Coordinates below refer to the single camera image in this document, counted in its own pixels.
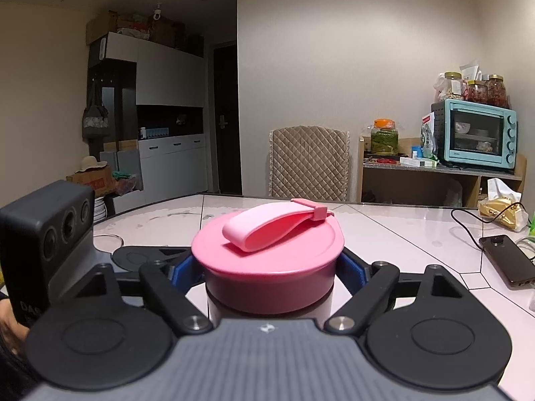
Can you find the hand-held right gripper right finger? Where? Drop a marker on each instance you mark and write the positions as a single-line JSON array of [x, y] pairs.
[[355, 273]]

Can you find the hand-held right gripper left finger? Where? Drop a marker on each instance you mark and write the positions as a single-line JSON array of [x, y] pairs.
[[186, 273]]

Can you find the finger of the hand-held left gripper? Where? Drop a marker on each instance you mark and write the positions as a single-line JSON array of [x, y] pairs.
[[165, 251]]

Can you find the pink bottle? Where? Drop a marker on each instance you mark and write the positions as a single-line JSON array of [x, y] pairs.
[[217, 313]]

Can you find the person's left hand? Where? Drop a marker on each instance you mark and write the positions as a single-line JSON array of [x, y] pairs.
[[8, 326]]

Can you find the stack of white plates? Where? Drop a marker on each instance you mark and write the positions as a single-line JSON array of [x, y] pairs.
[[100, 211]]

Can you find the cardboard box with red print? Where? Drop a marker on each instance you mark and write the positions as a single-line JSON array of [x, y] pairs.
[[94, 181]]

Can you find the colourful cloth bundle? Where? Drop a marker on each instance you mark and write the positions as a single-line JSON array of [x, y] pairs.
[[126, 183]]

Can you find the straw hat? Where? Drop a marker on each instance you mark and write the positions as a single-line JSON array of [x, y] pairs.
[[88, 163]]

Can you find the wooden shelf unit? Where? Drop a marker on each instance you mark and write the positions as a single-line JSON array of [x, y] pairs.
[[418, 183]]

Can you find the red scissors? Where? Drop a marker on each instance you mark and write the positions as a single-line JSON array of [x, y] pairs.
[[382, 160]]

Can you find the row of small blue bottles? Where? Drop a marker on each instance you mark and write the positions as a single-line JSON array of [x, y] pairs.
[[154, 133]]

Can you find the beige quilted chair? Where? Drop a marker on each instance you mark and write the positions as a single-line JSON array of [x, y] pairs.
[[309, 163]]

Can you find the flat white box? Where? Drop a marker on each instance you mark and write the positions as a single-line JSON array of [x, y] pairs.
[[417, 162]]

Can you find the grey hanging bag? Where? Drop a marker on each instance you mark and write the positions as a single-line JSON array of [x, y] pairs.
[[95, 119]]

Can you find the small blue and white box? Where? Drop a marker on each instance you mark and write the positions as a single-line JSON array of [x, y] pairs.
[[416, 152]]

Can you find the orange lid green pickle jar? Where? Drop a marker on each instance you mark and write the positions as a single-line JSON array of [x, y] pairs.
[[384, 138]]

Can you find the dark door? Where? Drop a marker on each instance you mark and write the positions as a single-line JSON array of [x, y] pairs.
[[228, 121]]

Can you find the black power bank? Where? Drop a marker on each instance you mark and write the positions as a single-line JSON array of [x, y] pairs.
[[508, 259]]

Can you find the green and white food bag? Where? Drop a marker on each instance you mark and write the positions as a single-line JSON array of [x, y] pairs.
[[427, 138]]

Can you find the white and black cabinet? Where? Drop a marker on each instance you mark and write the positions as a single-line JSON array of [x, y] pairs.
[[171, 92]]

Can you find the gold tissue pack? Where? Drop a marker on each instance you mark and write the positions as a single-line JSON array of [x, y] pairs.
[[503, 211]]

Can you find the teal toaster oven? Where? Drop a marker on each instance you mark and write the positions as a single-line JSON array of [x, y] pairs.
[[476, 135]]

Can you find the white plastic bag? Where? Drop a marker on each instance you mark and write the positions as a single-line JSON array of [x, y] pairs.
[[439, 87]]

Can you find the gold lid glass jar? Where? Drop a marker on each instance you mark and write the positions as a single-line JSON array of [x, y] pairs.
[[454, 85]]

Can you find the plain cardboard box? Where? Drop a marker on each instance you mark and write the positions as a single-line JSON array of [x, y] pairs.
[[100, 27]]

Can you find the small red pickle jar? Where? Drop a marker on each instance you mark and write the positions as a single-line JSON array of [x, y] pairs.
[[477, 91]]

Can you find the tall red pickle jar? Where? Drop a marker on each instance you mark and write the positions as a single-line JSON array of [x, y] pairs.
[[497, 91]]

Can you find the white paper packet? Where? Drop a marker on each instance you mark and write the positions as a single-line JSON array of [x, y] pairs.
[[470, 70]]

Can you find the white security camera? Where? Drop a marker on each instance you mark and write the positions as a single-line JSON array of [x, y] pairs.
[[158, 13]]

